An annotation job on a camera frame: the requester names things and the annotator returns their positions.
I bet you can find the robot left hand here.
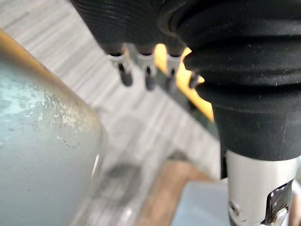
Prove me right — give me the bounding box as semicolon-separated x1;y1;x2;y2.
69;0;301;226

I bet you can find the yellow shelf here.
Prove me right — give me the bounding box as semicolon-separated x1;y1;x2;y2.
154;43;215;123

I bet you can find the robot left leg silver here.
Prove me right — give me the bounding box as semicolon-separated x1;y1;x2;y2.
0;29;105;226

